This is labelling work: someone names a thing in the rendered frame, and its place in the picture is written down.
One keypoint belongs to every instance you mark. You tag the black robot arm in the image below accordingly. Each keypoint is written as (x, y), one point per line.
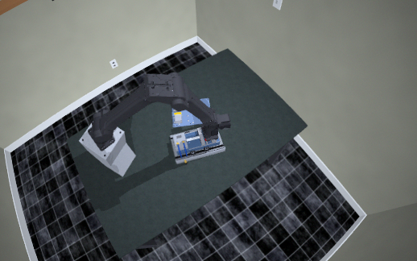
(166, 88)

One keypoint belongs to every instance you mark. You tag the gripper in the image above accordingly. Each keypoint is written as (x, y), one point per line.
(208, 134)

